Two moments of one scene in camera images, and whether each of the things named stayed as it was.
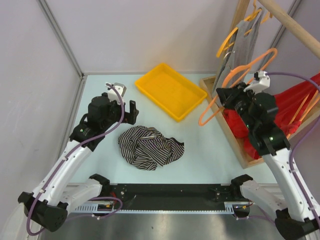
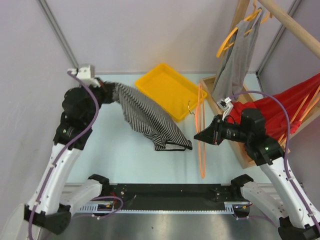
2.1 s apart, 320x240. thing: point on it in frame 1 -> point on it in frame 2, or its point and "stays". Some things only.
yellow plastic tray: [173, 92] stays
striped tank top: [147, 148] -> [147, 118]
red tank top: [292, 104] stays
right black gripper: [228, 96] -> [213, 133]
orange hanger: [201, 123] -> [200, 125]
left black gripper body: [117, 111] -> [101, 94]
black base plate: [171, 196] stays
